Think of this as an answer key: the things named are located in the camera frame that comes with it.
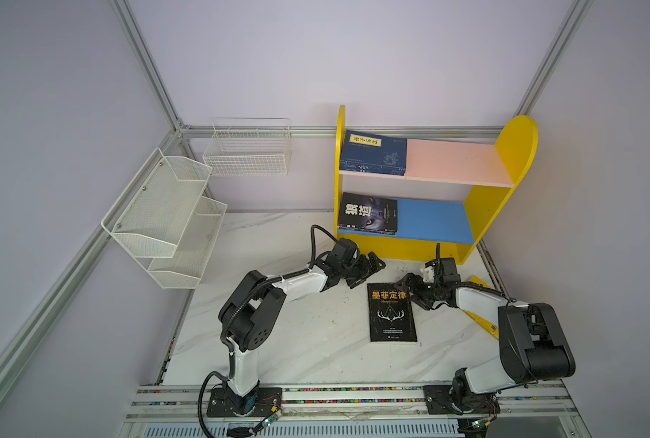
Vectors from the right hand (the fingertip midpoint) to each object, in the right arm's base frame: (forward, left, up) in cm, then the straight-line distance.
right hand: (402, 289), depth 92 cm
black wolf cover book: (+23, +11, +14) cm, 29 cm away
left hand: (+2, +9, +8) cm, 12 cm away
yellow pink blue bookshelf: (+48, -28, +4) cm, 56 cm away
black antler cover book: (-8, +5, -2) cm, 10 cm away
